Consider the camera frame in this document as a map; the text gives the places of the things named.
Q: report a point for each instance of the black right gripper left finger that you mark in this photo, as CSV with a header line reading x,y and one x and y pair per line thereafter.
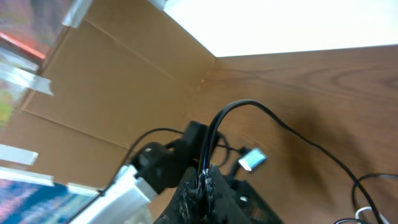
x,y
183,207

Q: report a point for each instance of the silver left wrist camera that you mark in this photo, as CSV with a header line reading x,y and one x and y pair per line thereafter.
x,y
252,159

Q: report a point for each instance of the cardboard side panel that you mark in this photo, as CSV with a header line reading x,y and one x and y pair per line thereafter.
x,y
126,69

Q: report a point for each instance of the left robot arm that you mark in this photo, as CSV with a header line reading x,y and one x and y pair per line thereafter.
x,y
156,167

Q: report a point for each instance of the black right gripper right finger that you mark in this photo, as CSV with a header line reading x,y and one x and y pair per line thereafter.
x,y
221,206

